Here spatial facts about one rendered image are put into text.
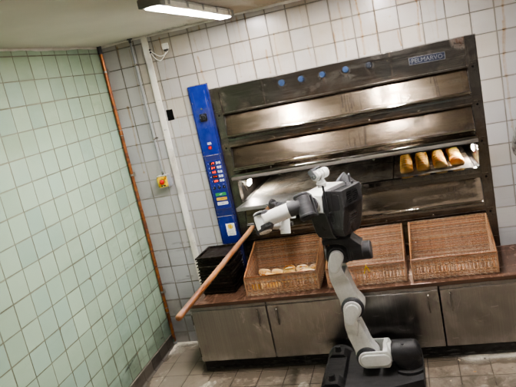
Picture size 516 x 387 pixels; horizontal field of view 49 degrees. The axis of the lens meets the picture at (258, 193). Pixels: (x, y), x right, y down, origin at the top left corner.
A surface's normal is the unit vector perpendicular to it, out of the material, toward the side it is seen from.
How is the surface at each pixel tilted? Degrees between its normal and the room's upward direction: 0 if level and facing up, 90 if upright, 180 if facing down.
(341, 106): 70
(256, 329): 90
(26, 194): 90
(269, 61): 90
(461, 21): 90
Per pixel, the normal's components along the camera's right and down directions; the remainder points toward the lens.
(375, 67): -0.24, 0.25
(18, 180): 0.95, -0.14
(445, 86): -0.29, -0.09
